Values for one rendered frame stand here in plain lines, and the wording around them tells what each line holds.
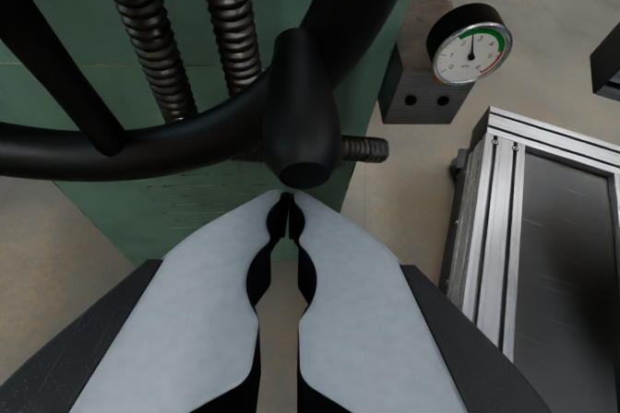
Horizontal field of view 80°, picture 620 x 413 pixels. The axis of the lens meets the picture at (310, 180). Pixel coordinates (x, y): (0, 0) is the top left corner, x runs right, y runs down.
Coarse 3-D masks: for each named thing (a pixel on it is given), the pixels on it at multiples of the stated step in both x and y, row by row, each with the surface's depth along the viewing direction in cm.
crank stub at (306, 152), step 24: (288, 48) 12; (312, 48) 13; (288, 72) 12; (312, 72) 12; (288, 96) 11; (312, 96) 11; (264, 120) 11; (288, 120) 11; (312, 120) 10; (336, 120) 11; (264, 144) 11; (288, 144) 10; (312, 144) 10; (336, 144) 11; (288, 168) 10; (312, 168) 10; (336, 168) 11
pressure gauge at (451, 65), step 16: (448, 16) 30; (464, 16) 29; (480, 16) 29; (496, 16) 29; (432, 32) 31; (448, 32) 29; (464, 32) 28; (480, 32) 29; (496, 32) 29; (432, 48) 31; (448, 48) 30; (464, 48) 30; (480, 48) 30; (496, 48) 30; (432, 64) 31; (448, 64) 31; (464, 64) 31; (480, 64) 32; (496, 64) 32; (448, 80) 33; (464, 80) 33
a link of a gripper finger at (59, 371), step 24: (144, 264) 9; (120, 288) 8; (144, 288) 8; (96, 312) 7; (120, 312) 7; (72, 336) 7; (96, 336) 7; (48, 360) 6; (72, 360) 6; (96, 360) 6; (24, 384) 6; (48, 384) 6; (72, 384) 6; (0, 408) 6; (24, 408) 6; (48, 408) 6
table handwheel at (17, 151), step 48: (0, 0) 12; (336, 0) 12; (384, 0) 12; (48, 48) 14; (336, 48) 14; (96, 96) 17; (240, 96) 17; (0, 144) 18; (48, 144) 19; (96, 144) 18; (144, 144) 19; (192, 144) 19; (240, 144) 18
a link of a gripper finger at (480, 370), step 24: (432, 288) 8; (432, 312) 8; (456, 312) 8; (456, 336) 7; (480, 336) 7; (456, 360) 7; (480, 360) 7; (504, 360) 7; (456, 384) 6; (480, 384) 6; (504, 384) 6; (528, 384) 6; (480, 408) 6; (504, 408) 6; (528, 408) 6
